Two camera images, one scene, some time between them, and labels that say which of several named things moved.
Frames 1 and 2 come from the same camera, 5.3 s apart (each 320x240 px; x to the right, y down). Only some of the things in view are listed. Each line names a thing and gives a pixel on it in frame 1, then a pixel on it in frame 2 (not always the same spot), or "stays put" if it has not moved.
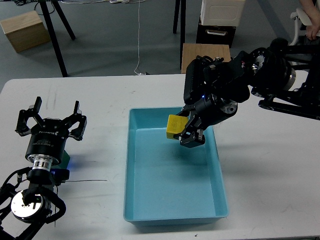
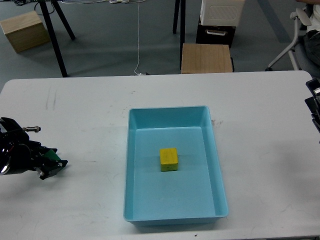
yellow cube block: x=176 y=124 to x=169 y=159
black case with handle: x=214 y=34 stays put
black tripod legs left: x=46 y=12 stays put
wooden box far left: x=26 y=31 stays put
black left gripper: x=48 y=136 to x=19 y=158
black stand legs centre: x=182 y=32 stays put
